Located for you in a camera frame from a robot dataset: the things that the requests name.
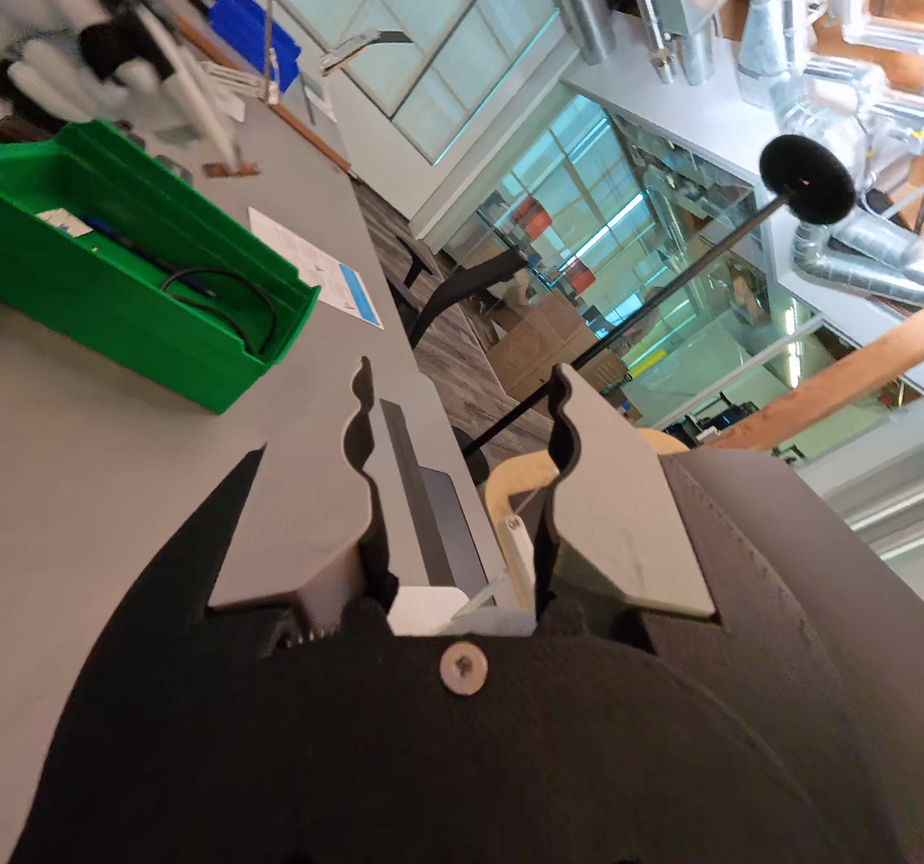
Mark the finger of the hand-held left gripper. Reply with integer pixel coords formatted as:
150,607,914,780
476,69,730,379
137,5,245,168

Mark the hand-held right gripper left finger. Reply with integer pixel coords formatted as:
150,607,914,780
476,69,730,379
208,356,399,635

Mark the tilted board on white stand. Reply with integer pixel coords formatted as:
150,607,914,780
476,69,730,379
319,28,415,78
193,0,284,123

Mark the person's left hand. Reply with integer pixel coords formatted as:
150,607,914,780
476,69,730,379
0,0,183,123

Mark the wooden topped desk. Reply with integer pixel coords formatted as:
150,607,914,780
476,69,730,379
172,8,356,175

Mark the blue pen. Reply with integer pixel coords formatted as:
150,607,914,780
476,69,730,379
76,214,218,298

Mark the green plastic bin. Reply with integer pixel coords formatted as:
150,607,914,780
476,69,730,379
0,120,322,416

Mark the blue plastic bin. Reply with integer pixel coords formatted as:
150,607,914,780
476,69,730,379
206,0,303,94

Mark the black cord loop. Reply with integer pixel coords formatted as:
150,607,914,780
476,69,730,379
160,267,278,357

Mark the white adhesive pad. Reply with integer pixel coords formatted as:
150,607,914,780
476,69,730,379
36,208,95,238

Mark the cardboard box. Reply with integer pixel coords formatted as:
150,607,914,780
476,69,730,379
486,292,643,423

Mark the printed paper sheet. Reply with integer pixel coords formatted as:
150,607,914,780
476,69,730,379
247,206,385,331

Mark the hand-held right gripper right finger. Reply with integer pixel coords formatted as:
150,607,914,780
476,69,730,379
533,363,717,625

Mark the black floor lamp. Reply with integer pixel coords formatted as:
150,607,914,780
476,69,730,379
461,133,859,458

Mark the black office chair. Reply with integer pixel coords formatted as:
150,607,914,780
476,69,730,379
383,234,533,350

